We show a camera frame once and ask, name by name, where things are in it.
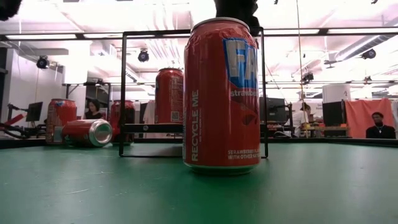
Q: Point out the red strawberry Fanta can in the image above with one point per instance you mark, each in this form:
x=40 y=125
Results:
x=81 y=132
x=211 y=93

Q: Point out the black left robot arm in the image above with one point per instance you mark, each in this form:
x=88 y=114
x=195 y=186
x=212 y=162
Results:
x=9 y=7

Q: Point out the black ceiling lamp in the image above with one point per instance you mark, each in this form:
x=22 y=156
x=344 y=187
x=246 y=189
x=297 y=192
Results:
x=368 y=53
x=308 y=77
x=143 y=56
x=42 y=62

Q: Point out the black monitor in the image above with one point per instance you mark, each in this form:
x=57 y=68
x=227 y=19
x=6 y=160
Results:
x=34 y=111
x=332 y=113
x=273 y=109

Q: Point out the person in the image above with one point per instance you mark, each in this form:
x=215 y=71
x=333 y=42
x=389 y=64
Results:
x=300 y=119
x=380 y=130
x=92 y=113

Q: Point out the white cabinet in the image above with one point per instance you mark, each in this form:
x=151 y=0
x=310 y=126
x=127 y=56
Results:
x=335 y=93

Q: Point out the white cloth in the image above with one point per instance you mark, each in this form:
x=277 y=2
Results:
x=150 y=112

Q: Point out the wooden desk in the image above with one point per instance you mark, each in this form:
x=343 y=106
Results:
x=326 y=127

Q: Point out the dark red black soda can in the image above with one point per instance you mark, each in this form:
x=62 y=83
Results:
x=129 y=115

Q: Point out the black metal rack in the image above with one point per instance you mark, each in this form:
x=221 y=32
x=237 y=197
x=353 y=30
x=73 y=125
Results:
x=102 y=93

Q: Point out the orange cloth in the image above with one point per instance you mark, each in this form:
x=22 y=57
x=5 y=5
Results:
x=360 y=115

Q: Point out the green table mat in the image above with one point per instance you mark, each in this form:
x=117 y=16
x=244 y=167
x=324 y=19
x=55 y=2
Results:
x=280 y=193

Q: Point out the red bar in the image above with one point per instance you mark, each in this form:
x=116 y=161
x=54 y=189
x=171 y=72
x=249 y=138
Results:
x=14 y=120

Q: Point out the wooden shelf with black frame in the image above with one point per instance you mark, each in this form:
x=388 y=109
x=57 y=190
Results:
x=149 y=128

